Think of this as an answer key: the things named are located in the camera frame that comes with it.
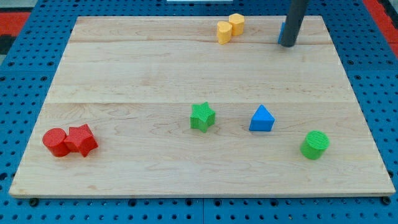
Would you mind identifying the red cylinder block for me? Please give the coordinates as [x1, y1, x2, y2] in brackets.
[42, 128, 70, 157]

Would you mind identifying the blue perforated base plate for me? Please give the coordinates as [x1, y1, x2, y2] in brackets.
[1, 0, 397, 223]

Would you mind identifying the red star block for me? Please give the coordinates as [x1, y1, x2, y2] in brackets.
[63, 124, 98, 157]

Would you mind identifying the yellow heart block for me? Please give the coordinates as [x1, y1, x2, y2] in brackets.
[216, 21, 232, 45]

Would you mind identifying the green star block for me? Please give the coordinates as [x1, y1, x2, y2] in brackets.
[190, 102, 216, 133]

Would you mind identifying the yellow hexagon block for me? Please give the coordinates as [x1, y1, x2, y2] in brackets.
[228, 13, 245, 36]

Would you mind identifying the blue cube block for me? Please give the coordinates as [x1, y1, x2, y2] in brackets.
[277, 22, 285, 44]

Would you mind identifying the green cylinder block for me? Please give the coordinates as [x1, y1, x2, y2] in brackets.
[300, 130, 330, 160]

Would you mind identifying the blue triangle block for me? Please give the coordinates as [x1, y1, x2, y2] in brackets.
[249, 105, 275, 132]

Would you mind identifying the light wooden board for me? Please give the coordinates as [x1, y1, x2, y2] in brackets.
[9, 16, 396, 198]

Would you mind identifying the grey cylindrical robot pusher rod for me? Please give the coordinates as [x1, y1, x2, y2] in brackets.
[280, 0, 310, 47]

